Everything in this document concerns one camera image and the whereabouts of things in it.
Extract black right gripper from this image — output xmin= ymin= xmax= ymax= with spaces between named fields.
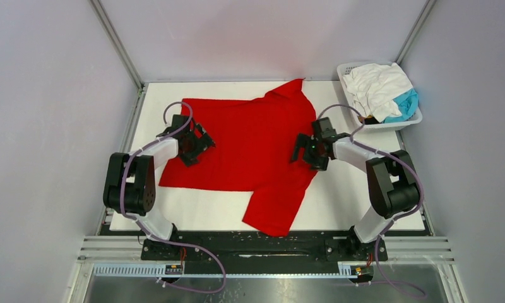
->
xmin=290 ymin=133 xmax=330 ymax=172

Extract red t shirt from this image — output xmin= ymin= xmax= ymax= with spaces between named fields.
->
xmin=159 ymin=79 xmax=316 ymax=236

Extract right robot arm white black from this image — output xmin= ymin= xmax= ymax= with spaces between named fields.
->
xmin=290 ymin=117 xmax=424 ymax=260

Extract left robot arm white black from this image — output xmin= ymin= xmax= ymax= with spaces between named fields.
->
xmin=103 ymin=114 xmax=215 ymax=259

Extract dark garment in basket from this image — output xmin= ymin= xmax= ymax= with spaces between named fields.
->
xmin=358 ymin=116 xmax=381 ymax=125

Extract white plastic laundry basket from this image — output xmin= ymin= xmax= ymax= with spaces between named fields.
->
xmin=336 ymin=61 xmax=422 ymax=131

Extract white t shirt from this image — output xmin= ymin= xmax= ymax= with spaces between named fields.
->
xmin=342 ymin=63 xmax=414 ymax=124

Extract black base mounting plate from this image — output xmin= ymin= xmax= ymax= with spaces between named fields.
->
xmin=141 ymin=230 xmax=388 ymax=275

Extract light blue t shirt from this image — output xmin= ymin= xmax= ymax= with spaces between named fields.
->
xmin=383 ymin=88 xmax=419 ymax=124

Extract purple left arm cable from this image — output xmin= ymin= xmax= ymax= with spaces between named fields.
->
xmin=118 ymin=101 xmax=227 ymax=295

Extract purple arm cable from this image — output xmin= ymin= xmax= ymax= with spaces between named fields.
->
xmin=316 ymin=104 xmax=428 ymax=299
xmin=118 ymin=101 xmax=227 ymax=295

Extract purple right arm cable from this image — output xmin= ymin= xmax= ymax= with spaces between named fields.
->
xmin=316 ymin=104 xmax=428 ymax=299

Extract white slotted cable duct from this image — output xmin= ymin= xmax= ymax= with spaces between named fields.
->
xmin=93 ymin=262 xmax=371 ymax=279

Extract aluminium front frame rails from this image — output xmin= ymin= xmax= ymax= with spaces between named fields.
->
xmin=78 ymin=235 xmax=145 ymax=262

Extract aluminium frame rail left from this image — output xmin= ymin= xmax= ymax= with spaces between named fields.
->
xmin=88 ymin=0 xmax=144 ymax=91

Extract aluminium frame rail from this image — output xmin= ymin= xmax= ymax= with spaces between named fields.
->
xmin=395 ymin=0 xmax=437 ymax=65
xmin=88 ymin=0 xmax=144 ymax=91

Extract aluminium frame rail right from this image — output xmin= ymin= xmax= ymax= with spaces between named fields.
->
xmin=395 ymin=0 xmax=437 ymax=65

